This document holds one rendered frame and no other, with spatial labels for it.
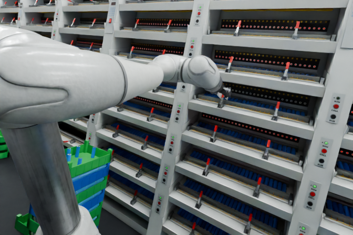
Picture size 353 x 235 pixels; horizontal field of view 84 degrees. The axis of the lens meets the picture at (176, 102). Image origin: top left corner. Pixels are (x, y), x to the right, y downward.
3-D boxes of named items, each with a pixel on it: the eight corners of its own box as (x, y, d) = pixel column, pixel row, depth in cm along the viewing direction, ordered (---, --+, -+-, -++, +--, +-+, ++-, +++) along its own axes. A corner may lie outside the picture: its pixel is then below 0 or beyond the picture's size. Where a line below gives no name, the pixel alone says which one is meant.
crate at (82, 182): (63, 197, 89) (66, 180, 88) (33, 181, 95) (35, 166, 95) (107, 174, 117) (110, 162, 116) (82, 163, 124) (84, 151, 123)
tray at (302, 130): (311, 140, 85) (318, 120, 82) (187, 108, 114) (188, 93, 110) (310, 123, 101) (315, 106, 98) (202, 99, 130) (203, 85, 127)
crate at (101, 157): (66, 180, 88) (69, 163, 87) (35, 166, 95) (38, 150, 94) (110, 162, 116) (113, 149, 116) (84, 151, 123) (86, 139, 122)
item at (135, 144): (161, 165, 121) (162, 146, 116) (96, 136, 149) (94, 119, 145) (178, 149, 137) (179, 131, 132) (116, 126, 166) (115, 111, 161)
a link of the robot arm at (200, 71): (225, 68, 80) (196, 64, 87) (215, 51, 67) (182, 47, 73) (217, 93, 79) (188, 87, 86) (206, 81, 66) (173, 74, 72)
